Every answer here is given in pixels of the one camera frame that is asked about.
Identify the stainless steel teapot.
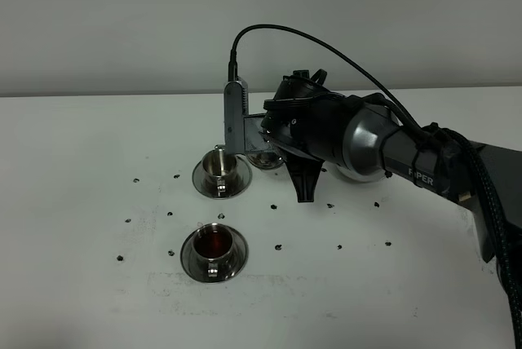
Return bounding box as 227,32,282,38
236,114,284,170

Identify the far stainless steel teacup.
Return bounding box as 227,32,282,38
201,145,238,194

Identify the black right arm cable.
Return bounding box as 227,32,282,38
226,24,522,349

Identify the stainless steel saucer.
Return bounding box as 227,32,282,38
180,225,249,284
192,156,252,199

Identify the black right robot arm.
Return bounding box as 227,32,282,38
261,71,521,285

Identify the far stainless steel saucer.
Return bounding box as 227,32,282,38
192,156,252,199

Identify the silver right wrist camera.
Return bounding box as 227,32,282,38
223,78,272,155

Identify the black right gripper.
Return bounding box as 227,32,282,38
262,71,359,203

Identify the near stainless steel teacup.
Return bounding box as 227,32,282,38
192,223,234,278

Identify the stainless steel teacup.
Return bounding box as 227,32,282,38
192,223,234,278
201,145,238,194

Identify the near stainless steel saucer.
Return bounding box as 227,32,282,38
180,225,249,284

